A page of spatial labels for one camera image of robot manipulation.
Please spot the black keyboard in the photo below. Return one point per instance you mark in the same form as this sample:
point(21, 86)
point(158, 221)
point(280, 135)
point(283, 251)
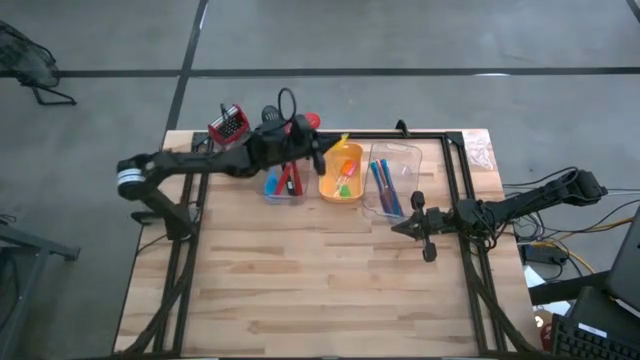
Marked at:
point(590, 345)

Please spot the clear plastic bag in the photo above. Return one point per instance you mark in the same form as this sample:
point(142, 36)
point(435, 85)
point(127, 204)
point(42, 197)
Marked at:
point(480, 150)

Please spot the black mesh chair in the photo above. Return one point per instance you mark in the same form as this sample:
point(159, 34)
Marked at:
point(25, 60)

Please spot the orange plastic bin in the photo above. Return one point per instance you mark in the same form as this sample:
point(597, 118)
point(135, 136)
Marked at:
point(327, 190)

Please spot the black operator desk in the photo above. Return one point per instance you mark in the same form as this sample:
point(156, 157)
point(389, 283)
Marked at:
point(565, 292)

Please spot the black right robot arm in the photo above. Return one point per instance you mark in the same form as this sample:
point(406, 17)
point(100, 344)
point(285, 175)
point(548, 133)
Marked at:
point(525, 200)

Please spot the red silicone slotted spoon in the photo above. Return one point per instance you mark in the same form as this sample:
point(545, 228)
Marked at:
point(298, 182)

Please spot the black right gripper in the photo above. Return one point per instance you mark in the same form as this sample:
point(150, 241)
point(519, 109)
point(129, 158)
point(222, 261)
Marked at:
point(422, 200)

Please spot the iridescent cutlery piece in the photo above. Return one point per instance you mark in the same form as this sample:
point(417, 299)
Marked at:
point(374, 172)

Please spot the clear plastic bin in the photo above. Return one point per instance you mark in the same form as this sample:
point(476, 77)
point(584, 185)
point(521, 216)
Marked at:
point(280, 199)
point(410, 165)

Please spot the blue silicone spoon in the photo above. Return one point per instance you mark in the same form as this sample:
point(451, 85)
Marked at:
point(271, 185)

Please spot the steel box grater red trim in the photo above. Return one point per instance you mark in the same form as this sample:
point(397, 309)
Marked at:
point(229, 127)

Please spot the black frame clamp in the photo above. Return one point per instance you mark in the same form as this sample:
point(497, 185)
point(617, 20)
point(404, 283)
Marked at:
point(402, 129)

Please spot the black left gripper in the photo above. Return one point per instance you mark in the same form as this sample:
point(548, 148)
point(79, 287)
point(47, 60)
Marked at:
point(306, 125)

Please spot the white paper sheet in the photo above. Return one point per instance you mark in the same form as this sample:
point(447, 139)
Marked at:
point(535, 277)

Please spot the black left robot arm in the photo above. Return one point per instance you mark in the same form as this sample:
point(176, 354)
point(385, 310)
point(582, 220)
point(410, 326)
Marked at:
point(200, 159)

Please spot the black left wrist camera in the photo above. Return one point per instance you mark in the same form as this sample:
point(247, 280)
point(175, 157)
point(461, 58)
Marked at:
point(286, 140)

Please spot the grey metal stand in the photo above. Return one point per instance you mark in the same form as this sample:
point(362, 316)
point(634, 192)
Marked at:
point(30, 245)

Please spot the black power adapter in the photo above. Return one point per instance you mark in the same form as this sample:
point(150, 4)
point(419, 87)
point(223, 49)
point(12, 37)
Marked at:
point(545, 255)

